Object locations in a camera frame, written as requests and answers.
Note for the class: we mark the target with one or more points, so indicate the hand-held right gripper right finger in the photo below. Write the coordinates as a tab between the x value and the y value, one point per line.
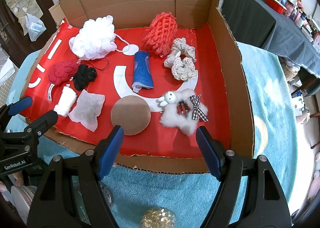
210	153

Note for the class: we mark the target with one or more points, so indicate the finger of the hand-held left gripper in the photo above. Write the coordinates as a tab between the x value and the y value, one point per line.
20	105
42	123

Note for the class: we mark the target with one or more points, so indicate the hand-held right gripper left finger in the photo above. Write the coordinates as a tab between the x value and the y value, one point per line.
112	150

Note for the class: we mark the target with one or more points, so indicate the white cloth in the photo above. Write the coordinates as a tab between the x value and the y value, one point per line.
65	101

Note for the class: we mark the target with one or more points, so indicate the round cork coaster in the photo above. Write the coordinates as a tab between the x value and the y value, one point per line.
131	115

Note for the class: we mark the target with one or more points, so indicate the white fabric sachet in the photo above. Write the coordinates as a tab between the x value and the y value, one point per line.
87	108

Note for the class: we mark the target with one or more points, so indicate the white fluffy star hair clip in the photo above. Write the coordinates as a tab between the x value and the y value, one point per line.
175	118

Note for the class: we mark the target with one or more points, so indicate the red scrunchie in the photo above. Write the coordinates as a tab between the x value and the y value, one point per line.
62	70

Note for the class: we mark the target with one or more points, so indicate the glass jar with metal lid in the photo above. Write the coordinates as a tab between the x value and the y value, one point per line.
80	200

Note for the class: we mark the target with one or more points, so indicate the black scrunchie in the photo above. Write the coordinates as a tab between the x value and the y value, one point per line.
83	75

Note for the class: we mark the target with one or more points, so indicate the clear bottle of yellow capsules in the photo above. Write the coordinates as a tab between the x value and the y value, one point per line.
157	218

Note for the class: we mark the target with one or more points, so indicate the blue sponge cloth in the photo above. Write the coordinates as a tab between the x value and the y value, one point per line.
142	73

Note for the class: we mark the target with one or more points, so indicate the cream crochet scrunchie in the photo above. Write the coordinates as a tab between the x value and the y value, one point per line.
181	68

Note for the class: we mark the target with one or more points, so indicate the white mesh bath pouf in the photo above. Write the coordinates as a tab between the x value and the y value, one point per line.
92	40

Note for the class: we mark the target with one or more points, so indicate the orange foam mesh net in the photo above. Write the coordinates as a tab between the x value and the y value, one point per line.
162	35

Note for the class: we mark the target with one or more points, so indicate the clear plastic bag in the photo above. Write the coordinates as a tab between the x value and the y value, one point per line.
35	26

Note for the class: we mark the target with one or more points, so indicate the table with grey cloth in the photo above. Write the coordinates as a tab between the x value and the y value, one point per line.
262	23

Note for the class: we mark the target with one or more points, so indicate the red plastic basin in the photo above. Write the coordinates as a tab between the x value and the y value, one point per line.
275	4

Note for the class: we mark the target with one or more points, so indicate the beige hanging wall organizer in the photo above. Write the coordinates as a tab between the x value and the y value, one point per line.
17	5

